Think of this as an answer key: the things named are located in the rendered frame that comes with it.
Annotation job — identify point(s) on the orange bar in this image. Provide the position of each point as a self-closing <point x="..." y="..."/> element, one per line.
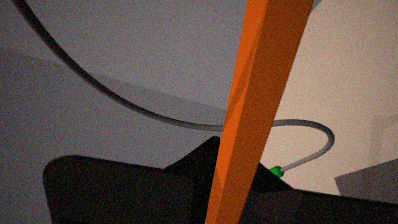
<point x="271" y="33"/>

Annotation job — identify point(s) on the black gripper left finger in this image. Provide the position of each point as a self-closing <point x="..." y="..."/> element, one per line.
<point x="99" y="191"/>

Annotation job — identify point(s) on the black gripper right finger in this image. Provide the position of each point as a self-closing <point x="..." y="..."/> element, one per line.
<point x="272" y="201"/>

